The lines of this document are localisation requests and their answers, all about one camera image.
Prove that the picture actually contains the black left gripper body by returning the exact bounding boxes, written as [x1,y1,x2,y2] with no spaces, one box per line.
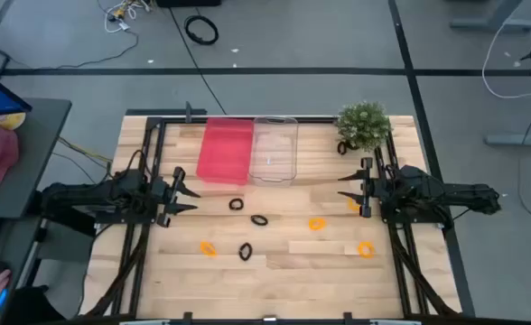
[151,166,186,228]

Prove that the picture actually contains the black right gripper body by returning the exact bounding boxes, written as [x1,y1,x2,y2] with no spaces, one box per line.
[359,157,401,219]

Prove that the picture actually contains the green artificial plant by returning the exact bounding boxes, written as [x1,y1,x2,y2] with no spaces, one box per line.
[335,100,393,153]

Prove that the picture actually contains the red translucent plastic bin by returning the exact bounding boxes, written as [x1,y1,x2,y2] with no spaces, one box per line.
[195,116,255,186]

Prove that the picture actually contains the clear plastic bin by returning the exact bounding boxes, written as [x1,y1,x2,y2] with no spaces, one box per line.
[247,116,300,188]

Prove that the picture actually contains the dark grey side desk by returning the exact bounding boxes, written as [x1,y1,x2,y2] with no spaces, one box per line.
[0,97,73,220]

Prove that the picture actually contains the grey desk foot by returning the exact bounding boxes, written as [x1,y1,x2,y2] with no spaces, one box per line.
[484,121,531,148]
[449,0,531,33]

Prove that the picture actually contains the yellow round object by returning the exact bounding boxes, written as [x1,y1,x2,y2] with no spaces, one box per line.
[0,111,26,131]

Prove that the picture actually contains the black box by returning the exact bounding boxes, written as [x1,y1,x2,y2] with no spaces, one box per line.
[155,0,222,8]

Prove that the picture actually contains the black aluminium rig frame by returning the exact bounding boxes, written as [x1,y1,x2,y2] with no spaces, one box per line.
[79,107,477,325]

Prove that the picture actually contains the yellow and black cables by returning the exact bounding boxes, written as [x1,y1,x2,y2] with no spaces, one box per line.
[56,135,114,164]

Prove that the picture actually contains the coiled black floor cable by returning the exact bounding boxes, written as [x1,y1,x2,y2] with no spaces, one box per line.
[183,14,220,46]

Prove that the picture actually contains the long white floor cable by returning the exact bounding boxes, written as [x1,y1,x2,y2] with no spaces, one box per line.
[480,20,531,99]

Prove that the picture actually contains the white cable bundle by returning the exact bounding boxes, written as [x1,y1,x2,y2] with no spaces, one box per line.
[97,0,152,33]

